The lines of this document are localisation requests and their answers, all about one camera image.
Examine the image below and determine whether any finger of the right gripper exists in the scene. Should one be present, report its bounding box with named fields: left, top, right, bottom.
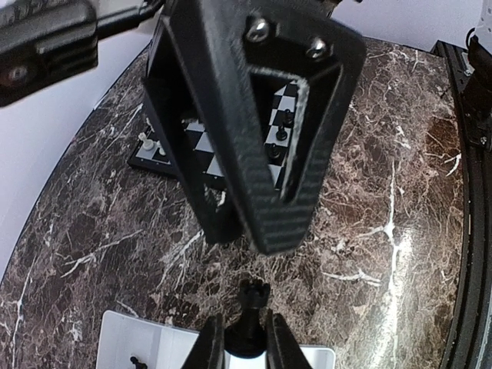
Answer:
left=142, top=17, right=242, bottom=244

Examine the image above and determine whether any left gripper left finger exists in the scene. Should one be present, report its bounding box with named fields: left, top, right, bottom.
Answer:
left=181, top=314, right=225, bottom=369

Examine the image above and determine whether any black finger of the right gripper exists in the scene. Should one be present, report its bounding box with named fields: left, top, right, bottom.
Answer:
left=168, top=1, right=365, bottom=254

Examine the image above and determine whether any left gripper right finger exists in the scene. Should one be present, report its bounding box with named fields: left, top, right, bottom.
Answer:
left=265, top=310, right=312, bottom=369

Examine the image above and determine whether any black rook chess piece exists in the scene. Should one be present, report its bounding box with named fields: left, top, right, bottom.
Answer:
left=224, top=280, right=271, bottom=359

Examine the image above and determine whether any black pawn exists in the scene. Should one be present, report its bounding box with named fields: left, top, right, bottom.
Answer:
left=284, top=109, right=294, bottom=126
left=268, top=143, right=281, bottom=160

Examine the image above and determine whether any white plastic tray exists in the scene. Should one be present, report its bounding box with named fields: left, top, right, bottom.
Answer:
left=95, top=311, right=336, bottom=369

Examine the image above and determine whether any tall black piece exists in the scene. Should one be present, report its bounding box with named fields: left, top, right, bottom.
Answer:
left=276, top=123, right=288, bottom=141

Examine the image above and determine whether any black grey chessboard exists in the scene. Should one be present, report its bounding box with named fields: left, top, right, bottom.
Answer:
left=128, top=81, right=298, bottom=191

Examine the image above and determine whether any black chess pieces right cluster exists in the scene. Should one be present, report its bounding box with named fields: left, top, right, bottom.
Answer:
left=130, top=356, right=148, bottom=369

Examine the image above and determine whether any white chess pieces row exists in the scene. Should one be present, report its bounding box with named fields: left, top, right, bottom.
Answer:
left=138, top=132, right=166, bottom=156

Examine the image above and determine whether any black front rail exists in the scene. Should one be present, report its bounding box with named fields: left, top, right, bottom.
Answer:
left=432, top=36, right=491, bottom=368

